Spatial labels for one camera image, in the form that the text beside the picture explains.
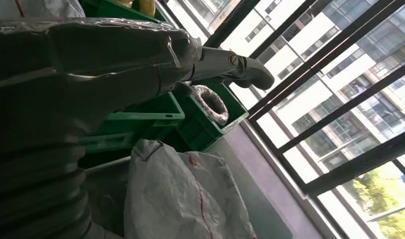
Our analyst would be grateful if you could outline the white courier bag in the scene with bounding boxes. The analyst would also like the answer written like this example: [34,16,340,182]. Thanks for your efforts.
[0,0,87,20]
[124,139,258,239]

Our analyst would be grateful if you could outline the green crate holding yellow coils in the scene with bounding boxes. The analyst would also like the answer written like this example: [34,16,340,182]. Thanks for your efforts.
[78,0,168,24]

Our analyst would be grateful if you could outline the white courier bag, red line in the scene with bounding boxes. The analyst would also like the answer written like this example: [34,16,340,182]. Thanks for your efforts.
[0,0,87,20]

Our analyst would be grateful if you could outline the green crate holding courier bag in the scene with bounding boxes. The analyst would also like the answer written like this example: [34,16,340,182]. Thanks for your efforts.
[78,92,186,156]

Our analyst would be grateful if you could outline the green crate holding wrapped coils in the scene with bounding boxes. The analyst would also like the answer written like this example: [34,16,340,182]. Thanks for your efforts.
[170,79,250,153]

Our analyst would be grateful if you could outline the black framed window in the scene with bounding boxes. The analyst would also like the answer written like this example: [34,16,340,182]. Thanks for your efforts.
[156,0,405,239]

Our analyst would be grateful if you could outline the yellow cable coil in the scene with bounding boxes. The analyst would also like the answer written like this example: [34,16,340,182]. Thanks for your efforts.
[115,0,157,18]

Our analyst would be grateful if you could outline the black wrapped cable coil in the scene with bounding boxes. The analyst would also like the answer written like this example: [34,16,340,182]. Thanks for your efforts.
[191,85,230,125]

